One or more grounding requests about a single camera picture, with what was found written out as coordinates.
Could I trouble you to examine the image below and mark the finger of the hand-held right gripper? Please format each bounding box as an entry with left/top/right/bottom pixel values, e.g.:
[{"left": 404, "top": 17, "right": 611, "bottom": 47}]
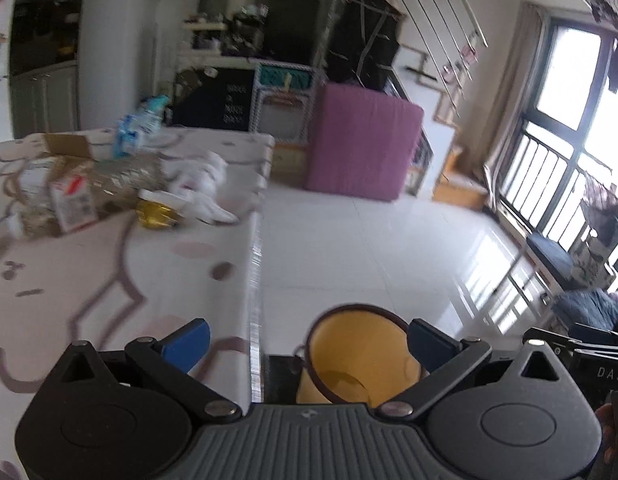
[{"left": 523, "top": 326, "right": 611, "bottom": 356}]

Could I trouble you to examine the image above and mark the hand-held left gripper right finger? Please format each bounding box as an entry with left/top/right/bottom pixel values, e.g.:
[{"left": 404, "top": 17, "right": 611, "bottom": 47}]
[{"left": 376, "top": 318, "right": 570, "bottom": 420}]

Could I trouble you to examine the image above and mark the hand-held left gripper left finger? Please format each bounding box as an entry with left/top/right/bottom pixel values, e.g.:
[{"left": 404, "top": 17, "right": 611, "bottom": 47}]
[{"left": 53, "top": 318, "right": 243, "bottom": 424}]

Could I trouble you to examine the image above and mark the yellow plastic waste bin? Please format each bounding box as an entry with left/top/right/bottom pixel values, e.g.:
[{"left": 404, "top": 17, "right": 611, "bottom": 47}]
[{"left": 295, "top": 302, "right": 426, "bottom": 406}]

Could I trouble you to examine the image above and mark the blue white plastic packaging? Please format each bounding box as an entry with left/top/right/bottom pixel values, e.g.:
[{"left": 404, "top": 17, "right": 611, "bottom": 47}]
[{"left": 113, "top": 94, "right": 171, "bottom": 159}]

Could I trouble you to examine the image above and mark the dark blue cloth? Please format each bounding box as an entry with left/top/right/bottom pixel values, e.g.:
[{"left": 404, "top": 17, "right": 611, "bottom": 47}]
[{"left": 553, "top": 289, "right": 618, "bottom": 333}]

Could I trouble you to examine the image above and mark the bench with navy cushion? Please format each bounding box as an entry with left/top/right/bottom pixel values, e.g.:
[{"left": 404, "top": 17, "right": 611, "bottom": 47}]
[{"left": 525, "top": 231, "right": 592, "bottom": 292}]

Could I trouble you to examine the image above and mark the yellow oil bottle white cap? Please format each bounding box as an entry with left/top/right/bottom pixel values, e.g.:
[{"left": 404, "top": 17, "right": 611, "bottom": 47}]
[{"left": 135, "top": 189, "right": 184, "bottom": 232}]

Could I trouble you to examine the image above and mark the low wooden cabinet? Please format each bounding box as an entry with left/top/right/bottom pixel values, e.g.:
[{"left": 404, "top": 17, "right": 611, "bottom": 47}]
[{"left": 431, "top": 169, "right": 491, "bottom": 212}]

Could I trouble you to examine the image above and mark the white crumpled plastic bag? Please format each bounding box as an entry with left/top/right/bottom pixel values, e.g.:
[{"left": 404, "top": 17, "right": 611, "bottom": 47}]
[{"left": 163, "top": 151, "right": 240, "bottom": 224}]

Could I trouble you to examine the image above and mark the crumpled clear plastic bottle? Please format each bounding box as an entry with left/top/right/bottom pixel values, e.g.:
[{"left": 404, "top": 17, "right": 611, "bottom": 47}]
[{"left": 6, "top": 154, "right": 166, "bottom": 239}]

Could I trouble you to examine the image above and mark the red white label carton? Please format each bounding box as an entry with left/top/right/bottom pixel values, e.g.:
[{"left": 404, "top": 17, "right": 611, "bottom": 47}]
[{"left": 48, "top": 169, "right": 100, "bottom": 234}]

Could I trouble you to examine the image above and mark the window with black railing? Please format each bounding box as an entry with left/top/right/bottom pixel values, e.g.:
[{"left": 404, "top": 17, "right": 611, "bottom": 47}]
[{"left": 498, "top": 14, "right": 618, "bottom": 266}]

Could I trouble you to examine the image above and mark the pink folded mattress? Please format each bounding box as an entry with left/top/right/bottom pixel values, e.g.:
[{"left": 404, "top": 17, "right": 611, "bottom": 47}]
[{"left": 303, "top": 82, "right": 425, "bottom": 204}]

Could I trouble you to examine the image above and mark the brown cardboard box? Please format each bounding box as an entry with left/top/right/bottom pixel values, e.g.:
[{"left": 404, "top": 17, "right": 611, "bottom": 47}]
[{"left": 40, "top": 131, "right": 96, "bottom": 162}]

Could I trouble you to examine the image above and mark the black chalkboard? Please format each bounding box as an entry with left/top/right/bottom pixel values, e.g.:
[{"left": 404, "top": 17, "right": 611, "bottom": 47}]
[{"left": 173, "top": 64, "right": 256, "bottom": 134}]

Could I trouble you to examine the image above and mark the beige curtain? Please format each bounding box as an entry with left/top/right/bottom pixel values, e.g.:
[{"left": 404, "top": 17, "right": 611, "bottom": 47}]
[{"left": 483, "top": 4, "right": 546, "bottom": 177}]

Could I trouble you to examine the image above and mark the grey kitchen cabinet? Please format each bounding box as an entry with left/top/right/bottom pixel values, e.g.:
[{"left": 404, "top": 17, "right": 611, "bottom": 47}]
[{"left": 9, "top": 60, "right": 80, "bottom": 142}]

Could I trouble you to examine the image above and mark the white round column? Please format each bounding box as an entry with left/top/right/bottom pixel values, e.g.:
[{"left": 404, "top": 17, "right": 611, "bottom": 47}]
[{"left": 78, "top": 0, "right": 159, "bottom": 134}]

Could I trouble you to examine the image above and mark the black fabric wardrobe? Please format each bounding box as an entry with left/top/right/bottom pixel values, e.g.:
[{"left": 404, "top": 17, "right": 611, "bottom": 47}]
[{"left": 327, "top": 0, "right": 406, "bottom": 92}]

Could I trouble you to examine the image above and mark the ceiling clothes drying rack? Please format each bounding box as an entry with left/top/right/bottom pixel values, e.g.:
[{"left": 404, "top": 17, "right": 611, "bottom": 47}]
[{"left": 381, "top": 0, "right": 491, "bottom": 122}]

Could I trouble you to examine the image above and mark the grey shelf cabinet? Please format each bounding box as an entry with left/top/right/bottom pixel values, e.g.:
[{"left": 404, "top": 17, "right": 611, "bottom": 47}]
[{"left": 180, "top": 0, "right": 342, "bottom": 68}]

